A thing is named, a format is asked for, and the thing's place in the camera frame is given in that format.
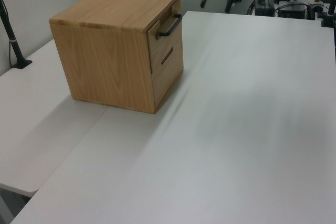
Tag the black electronics box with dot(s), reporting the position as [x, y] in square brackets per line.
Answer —
[263, 5]

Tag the black camera stand pole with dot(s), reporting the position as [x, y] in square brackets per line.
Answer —
[13, 43]

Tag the wooden drawer cabinet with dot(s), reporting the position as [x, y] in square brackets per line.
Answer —
[105, 51]

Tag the black clamp pole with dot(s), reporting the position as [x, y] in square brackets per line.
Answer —
[330, 6]

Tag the black controller box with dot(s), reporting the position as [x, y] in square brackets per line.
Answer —
[292, 11]

